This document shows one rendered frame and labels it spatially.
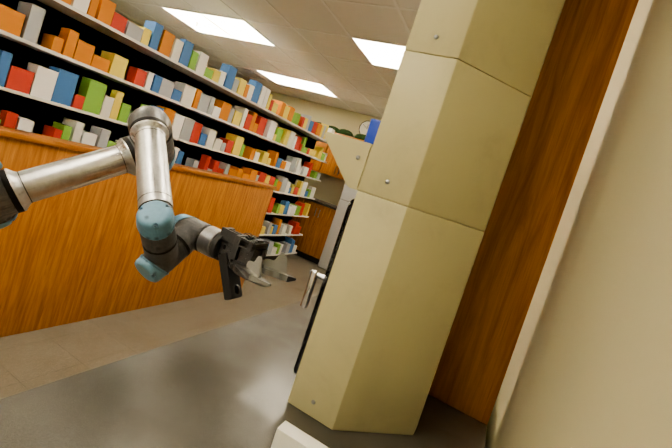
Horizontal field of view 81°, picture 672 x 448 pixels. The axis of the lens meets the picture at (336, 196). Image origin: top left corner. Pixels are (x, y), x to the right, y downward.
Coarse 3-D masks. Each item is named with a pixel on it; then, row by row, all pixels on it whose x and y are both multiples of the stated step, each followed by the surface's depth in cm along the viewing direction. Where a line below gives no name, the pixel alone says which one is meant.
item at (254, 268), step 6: (258, 258) 89; (252, 264) 90; (258, 264) 88; (246, 270) 90; (252, 270) 89; (258, 270) 88; (252, 276) 87; (258, 276) 87; (252, 282) 88; (258, 282) 87; (264, 282) 86
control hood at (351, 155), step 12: (336, 144) 83; (348, 144) 82; (360, 144) 81; (372, 144) 81; (336, 156) 83; (348, 156) 82; (360, 156) 81; (348, 168) 82; (360, 168) 81; (348, 180) 82; (360, 180) 81
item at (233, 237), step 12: (228, 228) 98; (216, 240) 96; (228, 240) 96; (240, 240) 94; (252, 240) 95; (264, 240) 98; (216, 252) 97; (228, 252) 96; (240, 252) 94; (252, 252) 93; (264, 252) 97; (228, 264) 94; (240, 264) 92
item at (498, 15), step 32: (448, 0) 77; (480, 0) 75; (512, 0) 77; (544, 0) 80; (416, 32) 79; (448, 32) 76; (480, 32) 76; (512, 32) 78; (544, 32) 81; (480, 64) 77; (512, 64) 79
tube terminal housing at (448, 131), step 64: (448, 64) 75; (384, 128) 79; (448, 128) 77; (512, 128) 82; (384, 192) 78; (448, 192) 79; (384, 256) 77; (448, 256) 81; (320, 320) 81; (384, 320) 78; (448, 320) 84; (320, 384) 80; (384, 384) 81
